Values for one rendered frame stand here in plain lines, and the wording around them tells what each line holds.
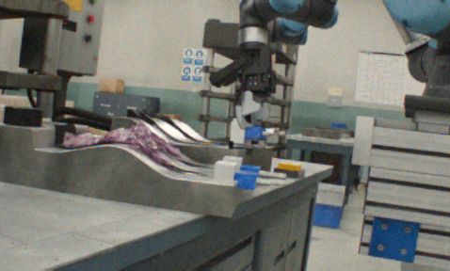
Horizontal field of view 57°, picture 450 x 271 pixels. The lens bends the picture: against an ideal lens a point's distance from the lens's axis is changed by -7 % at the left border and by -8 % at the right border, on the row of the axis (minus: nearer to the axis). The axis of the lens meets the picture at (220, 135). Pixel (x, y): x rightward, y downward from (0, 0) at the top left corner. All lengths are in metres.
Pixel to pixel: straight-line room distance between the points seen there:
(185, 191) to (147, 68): 7.97
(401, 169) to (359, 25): 6.92
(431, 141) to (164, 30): 8.00
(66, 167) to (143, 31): 8.09
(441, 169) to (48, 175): 0.71
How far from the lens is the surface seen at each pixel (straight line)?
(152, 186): 0.78
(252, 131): 1.08
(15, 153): 0.89
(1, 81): 1.51
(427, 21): 0.76
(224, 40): 5.27
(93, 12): 1.91
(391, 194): 0.85
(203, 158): 1.08
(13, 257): 0.51
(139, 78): 8.76
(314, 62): 7.67
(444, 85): 0.87
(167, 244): 0.68
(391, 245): 0.90
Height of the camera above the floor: 0.97
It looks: 3 degrees down
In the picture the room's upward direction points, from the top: 6 degrees clockwise
